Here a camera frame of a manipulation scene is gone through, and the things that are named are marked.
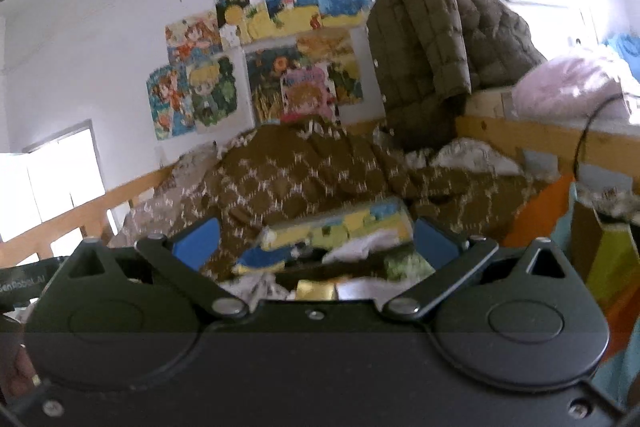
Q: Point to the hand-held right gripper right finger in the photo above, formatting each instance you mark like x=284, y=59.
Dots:
x=435, y=242

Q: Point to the window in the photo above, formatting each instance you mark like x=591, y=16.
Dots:
x=50, y=187

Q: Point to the orange fairy figure poster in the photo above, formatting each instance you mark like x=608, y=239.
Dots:
x=192, y=37

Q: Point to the blond figure green poster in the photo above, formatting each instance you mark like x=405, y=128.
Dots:
x=215, y=92

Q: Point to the pink masked figure poster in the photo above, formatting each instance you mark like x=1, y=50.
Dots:
x=307, y=94

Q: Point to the golden bread packet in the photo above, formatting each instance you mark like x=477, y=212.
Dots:
x=315, y=291

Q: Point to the green pea snack bag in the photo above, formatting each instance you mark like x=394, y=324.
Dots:
x=412, y=266

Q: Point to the yellow-green paper bag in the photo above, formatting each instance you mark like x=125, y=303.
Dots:
x=610, y=257

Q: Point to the wooden bed end board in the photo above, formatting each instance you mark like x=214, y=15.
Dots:
x=510, y=134

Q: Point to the yellow pineapple poster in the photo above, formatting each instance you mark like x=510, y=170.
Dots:
x=232, y=14

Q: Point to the wooden slatted bed rail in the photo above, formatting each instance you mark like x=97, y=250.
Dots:
x=130, y=197

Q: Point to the blue yellow patterned cloth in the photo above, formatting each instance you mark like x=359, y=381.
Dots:
x=340, y=222

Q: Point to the person's left hand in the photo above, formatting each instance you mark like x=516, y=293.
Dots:
x=17, y=369

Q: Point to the light blue cloth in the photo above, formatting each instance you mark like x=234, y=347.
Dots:
x=622, y=52

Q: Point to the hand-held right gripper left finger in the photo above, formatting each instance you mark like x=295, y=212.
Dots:
x=195, y=242

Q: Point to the olive puffer jacket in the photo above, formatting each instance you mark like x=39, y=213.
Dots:
x=430, y=52

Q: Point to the white swirl-pattern sheet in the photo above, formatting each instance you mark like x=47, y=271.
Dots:
x=470, y=157

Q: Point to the orange-haired figure blue poster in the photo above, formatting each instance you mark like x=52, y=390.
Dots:
x=167, y=104

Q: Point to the white floral bedsheet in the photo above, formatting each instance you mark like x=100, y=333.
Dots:
x=160, y=202

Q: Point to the golden field poster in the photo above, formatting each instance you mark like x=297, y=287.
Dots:
x=340, y=57

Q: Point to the brown quilt with colourful stripes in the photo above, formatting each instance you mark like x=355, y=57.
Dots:
x=310, y=172

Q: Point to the white patterned cloth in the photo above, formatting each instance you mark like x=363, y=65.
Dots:
x=360, y=247

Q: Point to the blue sea fish poster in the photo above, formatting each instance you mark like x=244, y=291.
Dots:
x=282, y=4

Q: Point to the pink blanket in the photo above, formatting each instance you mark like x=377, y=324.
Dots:
x=565, y=87

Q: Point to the dark swirling night poster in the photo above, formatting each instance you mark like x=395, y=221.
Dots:
x=267, y=87

